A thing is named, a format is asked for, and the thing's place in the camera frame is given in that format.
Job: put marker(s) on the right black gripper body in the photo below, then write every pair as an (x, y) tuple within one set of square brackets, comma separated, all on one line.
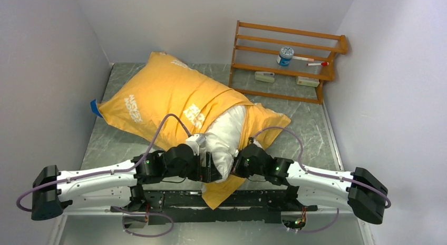
[(248, 168)]

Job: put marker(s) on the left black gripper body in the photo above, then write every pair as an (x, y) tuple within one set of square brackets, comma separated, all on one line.
[(196, 172)]

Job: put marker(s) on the white pillow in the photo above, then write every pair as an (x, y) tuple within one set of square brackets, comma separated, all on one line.
[(222, 139)]

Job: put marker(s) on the blue orange cartoon pillowcase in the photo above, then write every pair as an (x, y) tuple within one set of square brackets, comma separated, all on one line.
[(167, 99)]

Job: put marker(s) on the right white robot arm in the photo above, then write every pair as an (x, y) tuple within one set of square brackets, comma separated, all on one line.
[(359, 192)]

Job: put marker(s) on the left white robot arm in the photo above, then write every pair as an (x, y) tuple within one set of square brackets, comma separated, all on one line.
[(118, 185)]

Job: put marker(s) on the white green rectangular device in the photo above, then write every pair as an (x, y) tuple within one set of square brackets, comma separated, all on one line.
[(267, 77)]

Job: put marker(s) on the white box under shelf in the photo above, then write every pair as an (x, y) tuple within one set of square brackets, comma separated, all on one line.
[(307, 81)]

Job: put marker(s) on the white pen on shelf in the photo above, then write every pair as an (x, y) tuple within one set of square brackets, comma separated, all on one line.
[(303, 58)]

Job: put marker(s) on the blue white jar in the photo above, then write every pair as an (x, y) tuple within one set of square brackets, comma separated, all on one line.
[(285, 55)]

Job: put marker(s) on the orange wooden shelf rack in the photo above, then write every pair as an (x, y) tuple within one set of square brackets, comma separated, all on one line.
[(256, 48)]

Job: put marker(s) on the white red marker pen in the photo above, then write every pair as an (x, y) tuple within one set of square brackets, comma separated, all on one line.
[(318, 64)]

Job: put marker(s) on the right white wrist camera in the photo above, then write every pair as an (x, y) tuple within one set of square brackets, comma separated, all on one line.
[(252, 140)]

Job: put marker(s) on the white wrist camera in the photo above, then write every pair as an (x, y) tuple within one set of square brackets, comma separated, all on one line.
[(252, 140), (197, 142)]

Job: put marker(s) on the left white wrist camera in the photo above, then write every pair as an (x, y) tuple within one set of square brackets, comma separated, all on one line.
[(197, 142)]

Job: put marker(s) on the aluminium frame rail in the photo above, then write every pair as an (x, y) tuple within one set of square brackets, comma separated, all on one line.
[(87, 210)]

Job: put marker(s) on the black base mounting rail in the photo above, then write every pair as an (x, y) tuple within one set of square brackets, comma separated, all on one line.
[(242, 205)]

